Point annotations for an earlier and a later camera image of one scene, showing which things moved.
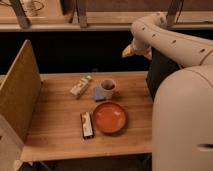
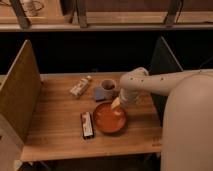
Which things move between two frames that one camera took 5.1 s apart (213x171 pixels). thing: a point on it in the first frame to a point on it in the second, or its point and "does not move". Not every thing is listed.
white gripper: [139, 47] to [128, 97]
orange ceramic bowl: [110, 118] does not move
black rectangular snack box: [87, 124] does not move
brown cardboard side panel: [20, 99] does not move
